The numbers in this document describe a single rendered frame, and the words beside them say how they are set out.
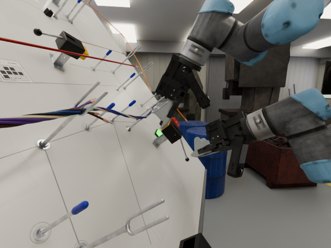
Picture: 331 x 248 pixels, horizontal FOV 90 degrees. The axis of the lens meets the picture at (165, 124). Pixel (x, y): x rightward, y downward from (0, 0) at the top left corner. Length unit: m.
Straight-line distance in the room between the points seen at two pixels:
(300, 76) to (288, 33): 8.64
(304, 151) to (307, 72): 8.77
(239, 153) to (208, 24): 0.33
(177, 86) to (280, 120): 0.26
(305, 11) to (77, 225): 0.46
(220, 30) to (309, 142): 0.31
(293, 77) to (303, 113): 8.34
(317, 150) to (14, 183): 0.50
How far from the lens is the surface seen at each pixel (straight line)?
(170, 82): 0.47
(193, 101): 5.60
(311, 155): 0.46
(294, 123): 0.45
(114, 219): 0.33
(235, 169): 0.49
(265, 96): 4.16
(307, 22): 0.38
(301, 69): 9.02
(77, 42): 0.46
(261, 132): 0.46
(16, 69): 0.40
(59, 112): 0.23
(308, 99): 0.45
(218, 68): 6.96
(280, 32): 0.37
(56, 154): 0.32
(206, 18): 0.47
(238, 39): 0.46
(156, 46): 6.06
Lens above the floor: 1.25
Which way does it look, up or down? 10 degrees down
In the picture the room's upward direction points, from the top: straight up
